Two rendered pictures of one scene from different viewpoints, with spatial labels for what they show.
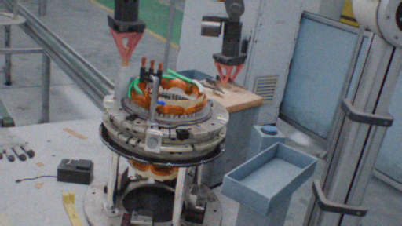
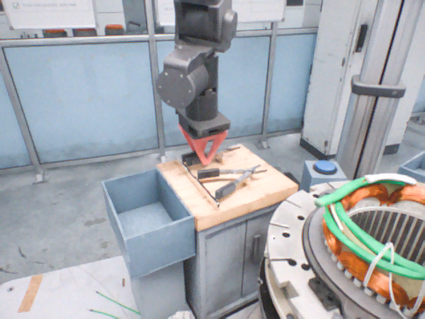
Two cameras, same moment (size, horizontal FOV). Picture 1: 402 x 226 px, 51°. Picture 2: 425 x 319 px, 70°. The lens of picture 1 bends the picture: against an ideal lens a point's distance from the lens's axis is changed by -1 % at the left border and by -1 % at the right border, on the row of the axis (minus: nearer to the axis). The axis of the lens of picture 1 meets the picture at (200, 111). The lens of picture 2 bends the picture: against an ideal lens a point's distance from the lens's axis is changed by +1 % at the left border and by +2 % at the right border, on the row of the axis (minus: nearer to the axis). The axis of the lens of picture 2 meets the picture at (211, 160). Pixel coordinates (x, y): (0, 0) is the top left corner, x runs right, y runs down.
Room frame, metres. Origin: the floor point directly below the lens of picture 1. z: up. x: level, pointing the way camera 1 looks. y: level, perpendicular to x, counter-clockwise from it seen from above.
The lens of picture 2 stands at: (1.14, 0.41, 1.37)
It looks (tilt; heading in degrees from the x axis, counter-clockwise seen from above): 30 degrees down; 290
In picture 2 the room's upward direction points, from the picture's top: straight up
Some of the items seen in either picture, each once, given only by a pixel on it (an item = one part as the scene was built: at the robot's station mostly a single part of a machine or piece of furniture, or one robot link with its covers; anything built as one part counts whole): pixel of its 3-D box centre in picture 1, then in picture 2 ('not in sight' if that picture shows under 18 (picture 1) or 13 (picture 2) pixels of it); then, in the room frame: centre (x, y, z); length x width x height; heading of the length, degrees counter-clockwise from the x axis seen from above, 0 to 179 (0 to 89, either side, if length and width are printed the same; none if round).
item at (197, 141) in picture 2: (228, 70); (202, 139); (1.33, -0.07, 1.12); 0.07 x 0.07 x 0.09; 48
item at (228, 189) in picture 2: not in sight; (225, 190); (1.25, 0.02, 1.09); 0.04 x 0.01 x 0.02; 63
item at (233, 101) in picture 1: (221, 94); (223, 179); (1.28, -0.06, 1.05); 0.20 x 0.19 x 0.02; 48
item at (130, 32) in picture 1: (125, 39); not in sight; (1.01, 0.21, 1.25); 0.07 x 0.07 x 0.09; 32
